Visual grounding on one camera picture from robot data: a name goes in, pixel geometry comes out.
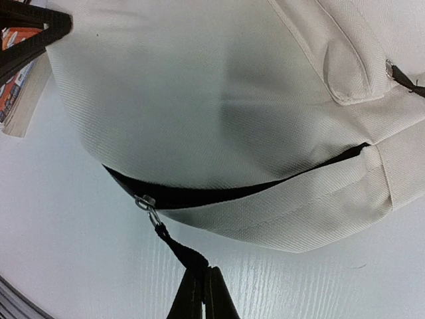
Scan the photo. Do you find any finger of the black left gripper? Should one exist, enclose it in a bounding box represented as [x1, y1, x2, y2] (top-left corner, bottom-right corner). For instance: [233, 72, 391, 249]
[1, 1, 72, 85]

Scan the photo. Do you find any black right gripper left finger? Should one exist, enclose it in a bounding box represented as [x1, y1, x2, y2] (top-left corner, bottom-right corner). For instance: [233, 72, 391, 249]
[166, 268, 207, 319]

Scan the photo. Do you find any beige canvas student bag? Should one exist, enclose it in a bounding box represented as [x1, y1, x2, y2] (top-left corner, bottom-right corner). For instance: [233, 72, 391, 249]
[47, 1, 424, 253]

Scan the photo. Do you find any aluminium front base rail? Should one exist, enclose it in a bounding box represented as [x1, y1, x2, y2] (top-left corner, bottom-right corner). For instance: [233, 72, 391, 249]
[0, 277, 54, 319]

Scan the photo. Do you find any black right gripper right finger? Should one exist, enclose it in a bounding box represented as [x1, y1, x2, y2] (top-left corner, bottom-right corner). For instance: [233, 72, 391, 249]
[204, 266, 240, 319]

